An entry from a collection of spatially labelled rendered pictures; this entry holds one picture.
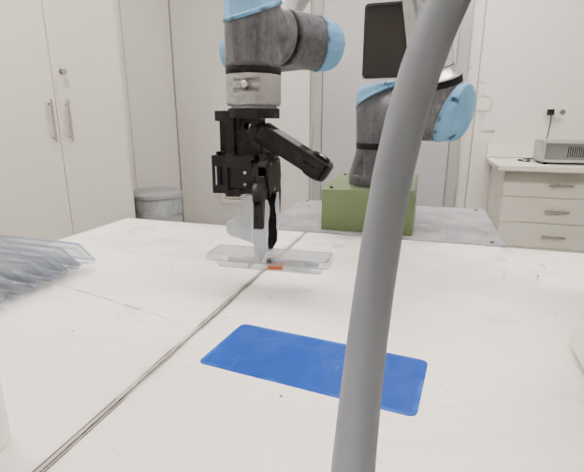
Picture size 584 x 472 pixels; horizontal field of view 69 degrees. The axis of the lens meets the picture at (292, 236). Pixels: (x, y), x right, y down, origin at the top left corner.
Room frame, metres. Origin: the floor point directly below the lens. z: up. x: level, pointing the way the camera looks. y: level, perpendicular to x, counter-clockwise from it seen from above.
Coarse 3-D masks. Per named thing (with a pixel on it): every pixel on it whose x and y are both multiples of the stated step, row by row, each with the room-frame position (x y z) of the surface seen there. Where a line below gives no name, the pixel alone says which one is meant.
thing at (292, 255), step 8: (216, 248) 0.63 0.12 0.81; (224, 248) 0.63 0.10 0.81; (232, 248) 0.63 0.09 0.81; (240, 248) 0.63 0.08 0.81; (248, 248) 0.63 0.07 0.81; (272, 248) 0.64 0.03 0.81; (240, 256) 0.60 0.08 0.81; (248, 256) 0.60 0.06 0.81; (272, 256) 0.60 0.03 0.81; (280, 256) 0.60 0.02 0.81; (288, 256) 0.60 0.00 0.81; (296, 256) 0.60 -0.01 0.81; (304, 256) 0.60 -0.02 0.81; (312, 256) 0.60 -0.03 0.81; (320, 256) 0.60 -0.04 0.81; (328, 256) 0.60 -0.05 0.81
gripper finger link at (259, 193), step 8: (264, 176) 0.57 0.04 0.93; (256, 184) 0.57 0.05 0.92; (264, 184) 0.57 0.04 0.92; (256, 192) 0.56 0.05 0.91; (264, 192) 0.57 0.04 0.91; (256, 200) 0.57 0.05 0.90; (264, 200) 0.57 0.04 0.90; (256, 208) 0.56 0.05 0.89; (264, 208) 0.57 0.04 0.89; (256, 216) 0.57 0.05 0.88; (264, 216) 0.57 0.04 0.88; (256, 224) 0.57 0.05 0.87; (264, 224) 0.57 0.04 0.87
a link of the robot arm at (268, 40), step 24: (240, 0) 0.58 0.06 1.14; (264, 0) 0.59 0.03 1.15; (240, 24) 0.58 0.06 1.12; (264, 24) 0.58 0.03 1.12; (288, 24) 0.61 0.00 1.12; (240, 48) 0.58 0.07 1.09; (264, 48) 0.58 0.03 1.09; (288, 48) 0.62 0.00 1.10; (240, 72) 0.65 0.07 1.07; (264, 72) 0.65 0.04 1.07
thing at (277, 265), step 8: (280, 248) 0.64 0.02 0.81; (208, 256) 0.60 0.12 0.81; (216, 256) 0.60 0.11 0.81; (224, 256) 0.60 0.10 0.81; (232, 256) 0.60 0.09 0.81; (224, 264) 0.61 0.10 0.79; (232, 264) 0.60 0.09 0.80; (240, 264) 0.60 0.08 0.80; (248, 264) 0.60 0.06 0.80; (256, 264) 0.60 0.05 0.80; (264, 264) 0.58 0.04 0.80; (272, 264) 0.58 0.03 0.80; (280, 264) 0.58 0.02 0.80; (288, 264) 0.58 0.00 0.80; (296, 264) 0.57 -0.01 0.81; (304, 264) 0.57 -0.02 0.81; (312, 264) 0.57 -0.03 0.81; (320, 264) 0.57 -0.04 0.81; (328, 264) 0.57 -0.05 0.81; (288, 272) 0.59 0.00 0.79; (296, 272) 0.59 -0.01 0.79; (304, 272) 0.58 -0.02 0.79; (312, 272) 0.58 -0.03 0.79; (320, 272) 0.58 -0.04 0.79
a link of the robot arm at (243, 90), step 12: (252, 72) 0.58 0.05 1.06; (228, 84) 0.60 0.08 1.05; (240, 84) 0.59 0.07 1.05; (252, 84) 0.58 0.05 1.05; (264, 84) 0.58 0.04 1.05; (276, 84) 0.60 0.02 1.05; (228, 96) 0.60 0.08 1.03; (240, 96) 0.58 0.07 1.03; (252, 96) 0.58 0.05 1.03; (264, 96) 0.58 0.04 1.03; (276, 96) 0.60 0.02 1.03; (264, 108) 0.59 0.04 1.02; (276, 108) 0.62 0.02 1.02
